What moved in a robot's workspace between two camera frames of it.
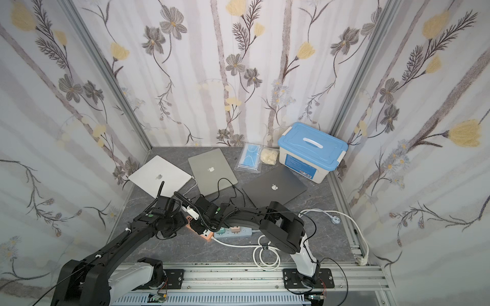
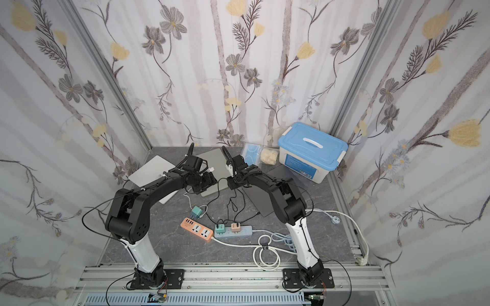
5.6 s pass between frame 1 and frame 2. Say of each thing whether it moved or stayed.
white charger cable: moved
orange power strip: stayed
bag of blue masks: stayed
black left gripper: moved
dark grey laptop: stayed
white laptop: stayed
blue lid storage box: stayed
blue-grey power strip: stayed
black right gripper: moved
